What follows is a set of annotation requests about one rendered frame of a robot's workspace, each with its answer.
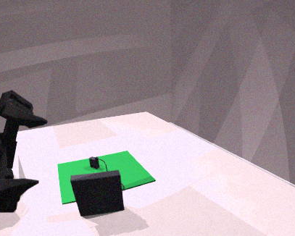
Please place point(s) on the green board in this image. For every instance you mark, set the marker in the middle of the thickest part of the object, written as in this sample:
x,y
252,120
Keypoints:
x,y
131,172

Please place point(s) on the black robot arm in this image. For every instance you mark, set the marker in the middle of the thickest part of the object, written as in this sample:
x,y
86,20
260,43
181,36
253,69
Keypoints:
x,y
9,174

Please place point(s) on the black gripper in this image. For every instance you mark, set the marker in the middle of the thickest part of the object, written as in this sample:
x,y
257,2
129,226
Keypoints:
x,y
17,111

